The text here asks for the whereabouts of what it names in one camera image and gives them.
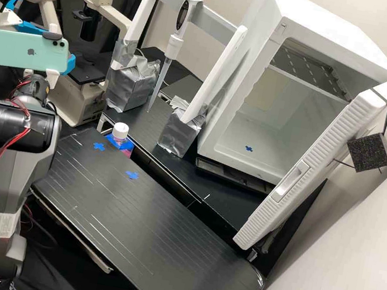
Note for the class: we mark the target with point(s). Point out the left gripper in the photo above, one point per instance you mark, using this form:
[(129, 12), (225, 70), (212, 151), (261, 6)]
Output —
[(0, 18)]

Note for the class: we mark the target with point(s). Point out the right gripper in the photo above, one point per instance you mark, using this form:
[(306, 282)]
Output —
[(52, 78)]

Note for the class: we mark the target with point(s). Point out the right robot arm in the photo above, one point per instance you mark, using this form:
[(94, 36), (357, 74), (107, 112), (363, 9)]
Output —
[(12, 165)]

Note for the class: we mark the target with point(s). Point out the small bottle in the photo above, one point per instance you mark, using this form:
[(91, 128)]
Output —
[(121, 132)]

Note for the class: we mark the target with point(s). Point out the pipette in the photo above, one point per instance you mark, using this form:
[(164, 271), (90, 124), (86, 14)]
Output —
[(175, 46)]

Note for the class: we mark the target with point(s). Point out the black platform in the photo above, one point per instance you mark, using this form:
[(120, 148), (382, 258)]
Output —
[(149, 227), (151, 126)]

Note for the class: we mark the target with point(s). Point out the white pipette stand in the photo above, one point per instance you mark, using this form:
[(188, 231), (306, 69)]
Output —
[(205, 79)]

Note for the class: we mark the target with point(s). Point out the white incubator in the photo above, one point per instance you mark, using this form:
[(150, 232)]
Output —
[(311, 27)]

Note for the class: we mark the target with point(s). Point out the incubator door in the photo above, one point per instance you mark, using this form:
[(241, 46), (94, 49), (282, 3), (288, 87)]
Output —
[(309, 165)]

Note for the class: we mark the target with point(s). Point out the right wrist camera phone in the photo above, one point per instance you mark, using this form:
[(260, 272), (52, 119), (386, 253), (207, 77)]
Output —
[(26, 50)]

